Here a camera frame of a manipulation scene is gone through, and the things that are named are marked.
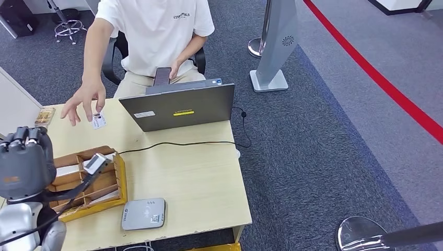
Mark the person's right hand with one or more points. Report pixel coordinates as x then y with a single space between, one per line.
86 95

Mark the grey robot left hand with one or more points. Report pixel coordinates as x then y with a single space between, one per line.
24 166

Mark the person's left hand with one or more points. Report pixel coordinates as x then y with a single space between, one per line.
175 68

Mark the black smartphone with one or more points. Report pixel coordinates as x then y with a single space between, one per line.
162 77

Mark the white ID card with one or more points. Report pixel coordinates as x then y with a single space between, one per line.
100 122

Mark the person's left forearm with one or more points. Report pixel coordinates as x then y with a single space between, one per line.
192 48

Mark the person's right forearm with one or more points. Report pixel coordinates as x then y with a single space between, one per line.
95 59

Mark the person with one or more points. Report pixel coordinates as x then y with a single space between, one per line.
155 34

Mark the grey card reader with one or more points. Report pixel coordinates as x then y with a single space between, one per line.
143 214

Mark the grey laptop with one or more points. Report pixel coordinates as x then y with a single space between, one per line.
180 107

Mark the white rolled towel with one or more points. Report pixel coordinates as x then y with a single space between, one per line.
67 170

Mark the black office chair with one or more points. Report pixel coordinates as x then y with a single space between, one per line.
110 59

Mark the white partition panel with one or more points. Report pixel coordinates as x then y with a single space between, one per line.
17 104

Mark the chrome stool base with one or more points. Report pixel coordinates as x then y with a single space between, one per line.
69 27

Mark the wooden compartment organiser box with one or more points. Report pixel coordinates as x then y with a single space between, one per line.
104 182

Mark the black round base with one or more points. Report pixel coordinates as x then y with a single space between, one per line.
67 13

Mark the white cabinet panel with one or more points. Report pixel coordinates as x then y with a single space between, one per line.
90 5

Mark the grey sign stand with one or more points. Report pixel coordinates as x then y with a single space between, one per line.
275 34

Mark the yellow floor tape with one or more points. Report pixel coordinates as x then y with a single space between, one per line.
214 247

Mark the white black-edged platform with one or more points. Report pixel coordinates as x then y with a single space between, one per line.
398 5

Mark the black camera bracket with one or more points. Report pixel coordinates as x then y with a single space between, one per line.
79 187

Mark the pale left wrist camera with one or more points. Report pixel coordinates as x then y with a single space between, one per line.
95 162

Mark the chrome stanchion post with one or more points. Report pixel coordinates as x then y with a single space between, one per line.
256 46

